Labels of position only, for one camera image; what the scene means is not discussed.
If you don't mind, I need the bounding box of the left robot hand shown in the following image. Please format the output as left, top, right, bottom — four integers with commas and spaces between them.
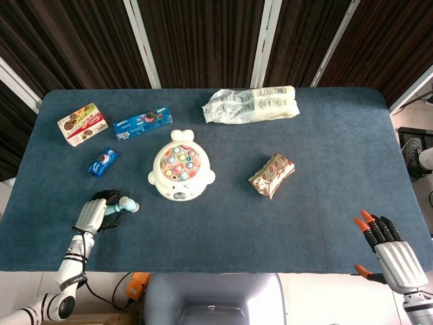
72, 190, 124, 234

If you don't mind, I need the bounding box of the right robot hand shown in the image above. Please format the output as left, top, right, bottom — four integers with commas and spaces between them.
352, 209, 429, 294

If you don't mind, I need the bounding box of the light blue toy hammer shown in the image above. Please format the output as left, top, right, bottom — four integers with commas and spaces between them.
103, 196, 140, 216

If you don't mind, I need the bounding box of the white seal whack-a-mole toy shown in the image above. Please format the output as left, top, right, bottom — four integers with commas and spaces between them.
147, 129, 217, 202

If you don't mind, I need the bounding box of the small blue Oreo packet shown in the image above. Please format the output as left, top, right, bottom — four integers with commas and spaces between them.
87, 147, 119, 178

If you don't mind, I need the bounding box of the orange device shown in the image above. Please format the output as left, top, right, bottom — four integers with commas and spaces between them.
125, 272, 152, 301

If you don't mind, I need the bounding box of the cream biscuit box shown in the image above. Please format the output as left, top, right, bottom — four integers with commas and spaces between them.
57, 103, 110, 148

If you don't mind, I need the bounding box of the black grey shoe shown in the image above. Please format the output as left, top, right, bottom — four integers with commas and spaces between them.
401, 137, 428, 179

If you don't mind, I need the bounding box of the blue Oreo box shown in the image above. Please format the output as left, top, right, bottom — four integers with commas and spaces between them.
112, 106, 174, 142

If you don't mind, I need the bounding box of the cardboard box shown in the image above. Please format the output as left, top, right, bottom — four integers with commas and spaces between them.
59, 312, 133, 325

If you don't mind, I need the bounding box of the blue table mat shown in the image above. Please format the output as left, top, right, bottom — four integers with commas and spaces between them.
0, 87, 424, 274

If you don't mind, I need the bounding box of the gold red snack packet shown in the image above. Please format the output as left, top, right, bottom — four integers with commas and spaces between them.
248, 152, 296, 200

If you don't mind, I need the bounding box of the grey robot torso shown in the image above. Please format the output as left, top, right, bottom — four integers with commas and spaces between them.
143, 272, 288, 325

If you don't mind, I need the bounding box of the cream crumpled bread bag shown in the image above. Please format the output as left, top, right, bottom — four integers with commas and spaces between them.
202, 85, 300, 125

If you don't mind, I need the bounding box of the black cable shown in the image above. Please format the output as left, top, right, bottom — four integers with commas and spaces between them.
79, 272, 136, 310

